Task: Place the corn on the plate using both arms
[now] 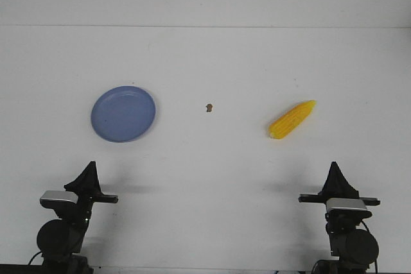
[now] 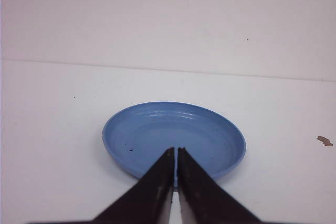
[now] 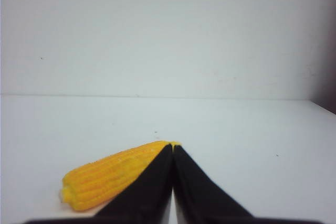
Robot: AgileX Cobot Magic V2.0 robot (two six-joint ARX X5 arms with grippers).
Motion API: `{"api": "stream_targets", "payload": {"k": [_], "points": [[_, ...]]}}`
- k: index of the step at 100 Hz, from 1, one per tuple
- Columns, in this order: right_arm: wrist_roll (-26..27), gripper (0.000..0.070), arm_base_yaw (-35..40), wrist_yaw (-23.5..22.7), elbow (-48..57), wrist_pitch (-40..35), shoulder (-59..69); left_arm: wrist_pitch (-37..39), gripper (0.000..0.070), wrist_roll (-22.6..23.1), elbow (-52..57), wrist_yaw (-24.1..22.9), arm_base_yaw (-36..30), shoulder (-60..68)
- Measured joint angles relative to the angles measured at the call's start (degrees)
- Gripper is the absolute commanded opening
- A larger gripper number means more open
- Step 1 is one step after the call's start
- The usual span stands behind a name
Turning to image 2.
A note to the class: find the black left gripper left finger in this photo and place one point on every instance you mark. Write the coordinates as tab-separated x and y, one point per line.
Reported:
148	201

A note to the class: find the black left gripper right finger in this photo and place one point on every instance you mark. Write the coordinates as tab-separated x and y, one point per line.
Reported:
202	200

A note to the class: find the blue round plate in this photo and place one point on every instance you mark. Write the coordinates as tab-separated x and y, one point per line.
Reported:
137	136

